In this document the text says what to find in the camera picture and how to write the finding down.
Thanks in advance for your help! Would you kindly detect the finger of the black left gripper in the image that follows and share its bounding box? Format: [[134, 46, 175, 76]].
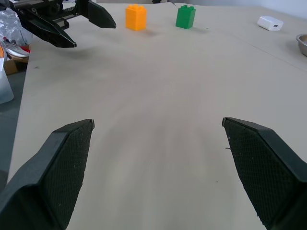
[[17, 9, 77, 48], [87, 0, 117, 29]]

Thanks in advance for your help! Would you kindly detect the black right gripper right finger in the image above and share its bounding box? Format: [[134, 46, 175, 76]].
[[222, 116, 307, 230]]

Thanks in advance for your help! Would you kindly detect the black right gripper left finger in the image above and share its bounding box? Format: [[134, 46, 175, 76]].
[[0, 119, 95, 230]]

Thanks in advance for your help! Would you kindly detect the orange toy brick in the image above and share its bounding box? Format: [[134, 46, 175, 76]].
[[125, 4, 147, 31]]

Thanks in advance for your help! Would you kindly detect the grey and white sneaker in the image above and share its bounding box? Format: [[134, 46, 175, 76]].
[[1, 39, 31, 58]]

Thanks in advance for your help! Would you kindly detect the clear plastic bag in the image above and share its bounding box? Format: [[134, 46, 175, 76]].
[[0, 6, 33, 46]]

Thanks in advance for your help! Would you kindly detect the brown cardboard box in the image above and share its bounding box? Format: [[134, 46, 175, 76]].
[[3, 57, 29, 76]]

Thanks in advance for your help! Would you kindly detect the translucent white plastic container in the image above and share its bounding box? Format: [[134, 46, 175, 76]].
[[0, 69, 15, 104]]

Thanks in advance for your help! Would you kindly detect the green toy brick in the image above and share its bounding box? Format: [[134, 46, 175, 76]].
[[175, 5, 196, 30]]

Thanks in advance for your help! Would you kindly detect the metal bowl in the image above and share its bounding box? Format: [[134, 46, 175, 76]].
[[295, 34, 307, 57]]

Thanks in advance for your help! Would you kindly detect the white power adapter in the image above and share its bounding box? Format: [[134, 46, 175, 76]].
[[257, 15, 284, 32]]

